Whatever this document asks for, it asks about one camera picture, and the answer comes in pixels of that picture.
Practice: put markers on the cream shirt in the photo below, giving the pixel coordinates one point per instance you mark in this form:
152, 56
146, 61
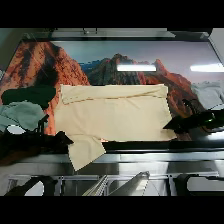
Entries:
113, 115

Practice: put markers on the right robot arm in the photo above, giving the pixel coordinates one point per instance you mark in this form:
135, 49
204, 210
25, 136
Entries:
200, 121

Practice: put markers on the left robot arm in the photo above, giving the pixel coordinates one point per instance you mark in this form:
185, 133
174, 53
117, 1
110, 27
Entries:
26, 143

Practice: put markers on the dark green garment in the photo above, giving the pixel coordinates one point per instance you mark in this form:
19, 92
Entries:
30, 95

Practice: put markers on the pale green garment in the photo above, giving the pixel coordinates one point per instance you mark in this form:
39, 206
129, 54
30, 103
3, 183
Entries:
21, 115

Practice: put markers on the grey garment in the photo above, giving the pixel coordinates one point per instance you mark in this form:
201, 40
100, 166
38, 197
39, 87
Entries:
208, 93

